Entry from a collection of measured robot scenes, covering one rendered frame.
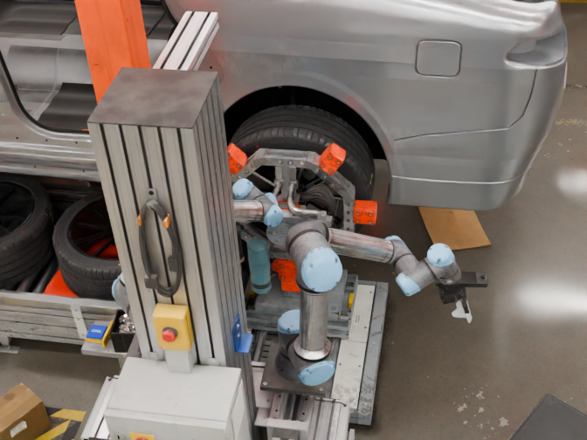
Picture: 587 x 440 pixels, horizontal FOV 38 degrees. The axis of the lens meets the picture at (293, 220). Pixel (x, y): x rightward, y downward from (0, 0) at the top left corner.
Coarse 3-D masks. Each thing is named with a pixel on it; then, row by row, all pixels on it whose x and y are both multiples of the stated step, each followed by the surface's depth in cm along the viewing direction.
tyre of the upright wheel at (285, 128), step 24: (264, 120) 347; (288, 120) 343; (312, 120) 343; (336, 120) 349; (240, 144) 343; (264, 144) 340; (288, 144) 338; (312, 144) 336; (336, 144) 338; (360, 144) 351; (360, 168) 342; (360, 192) 347
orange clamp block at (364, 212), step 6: (360, 204) 345; (366, 204) 345; (372, 204) 345; (354, 210) 343; (360, 210) 342; (366, 210) 342; (372, 210) 342; (354, 216) 344; (360, 216) 344; (366, 216) 343; (372, 216) 343; (354, 222) 347; (360, 222) 346; (366, 222) 345; (372, 222) 345
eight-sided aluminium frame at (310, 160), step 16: (256, 160) 335; (272, 160) 334; (288, 160) 332; (304, 160) 331; (240, 176) 344; (320, 176) 335; (336, 176) 339; (352, 192) 339; (352, 208) 342; (352, 224) 348; (272, 256) 367; (288, 256) 365
